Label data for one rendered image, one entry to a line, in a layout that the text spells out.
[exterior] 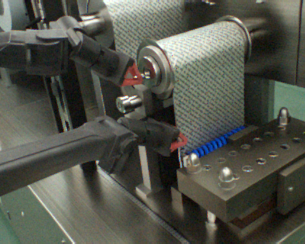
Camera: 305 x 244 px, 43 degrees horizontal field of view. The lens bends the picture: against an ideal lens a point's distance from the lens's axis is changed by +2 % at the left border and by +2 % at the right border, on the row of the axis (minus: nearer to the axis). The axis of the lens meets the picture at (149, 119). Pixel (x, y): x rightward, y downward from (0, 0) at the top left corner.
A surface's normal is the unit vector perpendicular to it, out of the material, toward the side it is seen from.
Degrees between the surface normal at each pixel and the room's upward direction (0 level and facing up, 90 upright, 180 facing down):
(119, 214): 0
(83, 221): 0
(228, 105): 90
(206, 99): 90
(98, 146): 107
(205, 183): 0
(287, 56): 90
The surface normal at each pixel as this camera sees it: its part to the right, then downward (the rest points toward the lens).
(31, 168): 0.80, 0.47
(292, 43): -0.81, 0.34
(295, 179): 0.58, 0.30
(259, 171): -0.11, -0.89
